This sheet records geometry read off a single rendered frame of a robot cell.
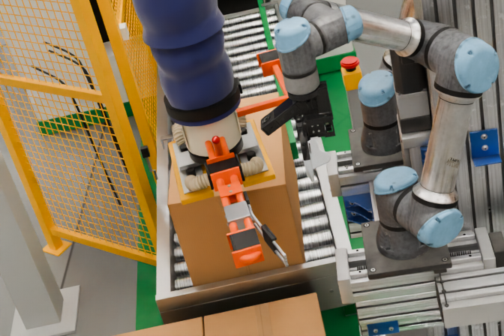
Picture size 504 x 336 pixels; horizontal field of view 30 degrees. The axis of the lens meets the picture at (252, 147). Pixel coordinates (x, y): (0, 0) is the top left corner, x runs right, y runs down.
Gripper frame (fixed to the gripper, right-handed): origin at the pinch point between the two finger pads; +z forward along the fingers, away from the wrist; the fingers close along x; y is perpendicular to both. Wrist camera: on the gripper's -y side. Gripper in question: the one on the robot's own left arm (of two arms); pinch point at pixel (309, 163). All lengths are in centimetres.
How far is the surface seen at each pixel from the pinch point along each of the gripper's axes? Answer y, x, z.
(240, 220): -21.7, 16.4, 25.3
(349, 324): -6, 102, 152
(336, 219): -2, 96, 93
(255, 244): -17.3, 3.7, 23.9
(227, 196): -25.5, 27.7, 25.6
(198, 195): -38, 47, 37
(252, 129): -22, 77, 37
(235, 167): -23, 38, 23
